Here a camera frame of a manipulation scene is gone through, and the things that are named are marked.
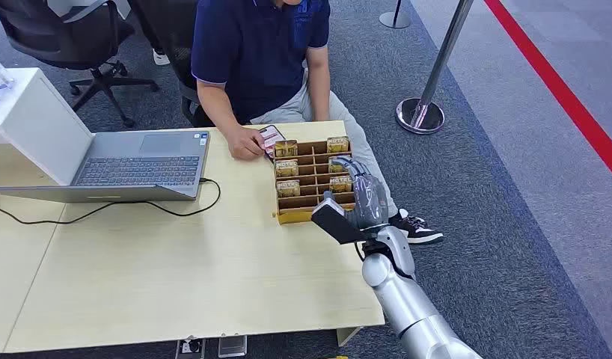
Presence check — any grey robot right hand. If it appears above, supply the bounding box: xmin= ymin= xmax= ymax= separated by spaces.
xmin=329 ymin=155 xmax=390 ymax=231

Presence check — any black floor power socket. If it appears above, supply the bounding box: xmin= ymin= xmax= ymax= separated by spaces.
xmin=174 ymin=337 xmax=207 ymax=359

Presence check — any person's right hand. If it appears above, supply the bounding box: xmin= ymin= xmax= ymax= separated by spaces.
xmin=226 ymin=126 xmax=267 ymax=162

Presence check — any wrist camera box with bracket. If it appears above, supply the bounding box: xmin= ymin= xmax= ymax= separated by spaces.
xmin=310 ymin=199 xmax=367 ymax=245

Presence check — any black laptop cable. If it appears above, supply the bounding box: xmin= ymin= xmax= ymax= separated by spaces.
xmin=0 ymin=177 xmax=222 ymax=225

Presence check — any white box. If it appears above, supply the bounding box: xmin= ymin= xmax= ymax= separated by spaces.
xmin=0 ymin=67 xmax=95 ymax=187

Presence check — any black mesh office chair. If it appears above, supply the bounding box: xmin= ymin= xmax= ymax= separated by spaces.
xmin=126 ymin=0 xmax=216 ymax=129

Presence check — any person's black white shoe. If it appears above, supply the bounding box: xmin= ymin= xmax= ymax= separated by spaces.
xmin=389 ymin=208 xmax=444 ymax=246

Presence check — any person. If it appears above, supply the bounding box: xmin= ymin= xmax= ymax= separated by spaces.
xmin=191 ymin=0 xmax=444 ymax=246

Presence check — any smartphone with lit screen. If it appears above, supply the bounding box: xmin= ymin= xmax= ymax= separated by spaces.
xmin=258 ymin=124 xmax=287 ymax=160

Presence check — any grey laptop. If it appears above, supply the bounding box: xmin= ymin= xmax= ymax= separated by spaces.
xmin=0 ymin=129 xmax=211 ymax=203

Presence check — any silver floor plate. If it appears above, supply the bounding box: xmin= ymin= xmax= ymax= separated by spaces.
xmin=217 ymin=335 xmax=248 ymax=359

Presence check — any wooden card rack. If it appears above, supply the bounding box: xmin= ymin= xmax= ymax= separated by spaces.
xmin=272 ymin=138 xmax=358 ymax=225

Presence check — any black office chair with wheels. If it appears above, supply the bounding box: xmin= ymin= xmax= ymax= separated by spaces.
xmin=0 ymin=0 xmax=162 ymax=129

